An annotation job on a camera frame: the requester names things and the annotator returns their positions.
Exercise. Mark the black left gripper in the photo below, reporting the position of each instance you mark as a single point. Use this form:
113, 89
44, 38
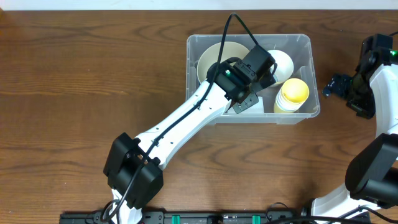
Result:
246, 104

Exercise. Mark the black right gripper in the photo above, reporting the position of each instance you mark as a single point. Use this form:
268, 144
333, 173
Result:
337, 86

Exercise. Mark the white plastic bowl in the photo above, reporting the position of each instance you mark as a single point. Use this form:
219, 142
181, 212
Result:
285, 66

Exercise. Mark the light blue plastic cup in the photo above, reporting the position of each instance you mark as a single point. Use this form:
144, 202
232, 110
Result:
297, 104

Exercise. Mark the cream plastic cup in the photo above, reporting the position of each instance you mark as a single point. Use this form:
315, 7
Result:
286, 104

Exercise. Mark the yellow plastic cup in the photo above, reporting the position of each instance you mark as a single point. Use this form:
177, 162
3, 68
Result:
284, 107
295, 90

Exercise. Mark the large cream bowl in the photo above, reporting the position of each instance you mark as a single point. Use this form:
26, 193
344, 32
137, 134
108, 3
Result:
210, 56

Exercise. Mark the pink plastic cup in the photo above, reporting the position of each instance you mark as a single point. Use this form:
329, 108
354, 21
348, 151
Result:
284, 107

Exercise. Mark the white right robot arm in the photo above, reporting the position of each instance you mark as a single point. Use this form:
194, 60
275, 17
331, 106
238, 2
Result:
371, 178

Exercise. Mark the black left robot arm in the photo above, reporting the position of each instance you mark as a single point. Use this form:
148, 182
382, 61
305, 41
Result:
134, 166

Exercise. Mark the white label in bin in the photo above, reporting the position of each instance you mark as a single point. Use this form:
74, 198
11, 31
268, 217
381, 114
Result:
258, 107

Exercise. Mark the clear plastic storage bin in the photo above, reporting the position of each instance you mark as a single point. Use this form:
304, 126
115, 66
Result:
299, 49

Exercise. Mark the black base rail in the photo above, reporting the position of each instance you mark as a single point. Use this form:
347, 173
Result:
184, 218

